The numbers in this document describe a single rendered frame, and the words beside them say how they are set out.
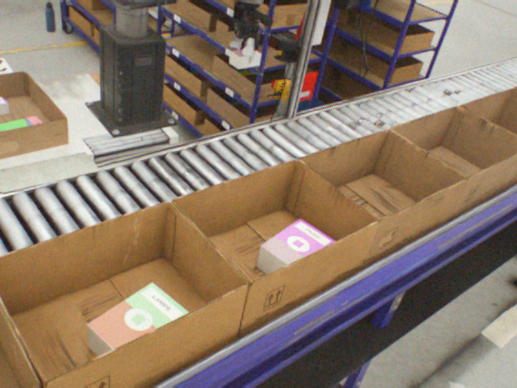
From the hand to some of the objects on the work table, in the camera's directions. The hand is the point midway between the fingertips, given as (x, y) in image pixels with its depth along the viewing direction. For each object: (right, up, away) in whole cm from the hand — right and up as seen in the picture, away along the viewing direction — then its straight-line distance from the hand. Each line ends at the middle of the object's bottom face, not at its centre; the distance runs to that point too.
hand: (246, 56), depth 190 cm
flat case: (-76, -30, -14) cm, 83 cm away
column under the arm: (-45, -19, +12) cm, 50 cm away
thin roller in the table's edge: (-41, -33, -2) cm, 53 cm away
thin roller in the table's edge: (-42, -32, -1) cm, 53 cm away
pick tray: (-83, -26, -7) cm, 87 cm away
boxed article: (-90, -21, -4) cm, 92 cm away
